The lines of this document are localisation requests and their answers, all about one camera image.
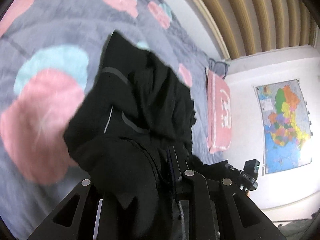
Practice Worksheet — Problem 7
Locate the black hooded sweatshirt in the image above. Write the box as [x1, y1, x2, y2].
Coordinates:
[63, 32, 226, 239]

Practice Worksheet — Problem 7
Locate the wooden slatted headboard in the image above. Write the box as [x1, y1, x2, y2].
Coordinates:
[192, 0, 319, 60]

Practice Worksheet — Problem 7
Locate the colourful wall map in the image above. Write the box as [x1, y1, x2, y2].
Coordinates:
[255, 79, 312, 174]

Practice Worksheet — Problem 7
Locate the pink pillow white print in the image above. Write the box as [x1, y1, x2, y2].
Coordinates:
[207, 70, 232, 154]

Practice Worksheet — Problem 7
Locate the grey floral bed cover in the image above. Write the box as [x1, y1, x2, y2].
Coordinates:
[1, 0, 222, 239]

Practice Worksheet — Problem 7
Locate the grey pillow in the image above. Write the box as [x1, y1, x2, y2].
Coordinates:
[209, 58, 229, 79]

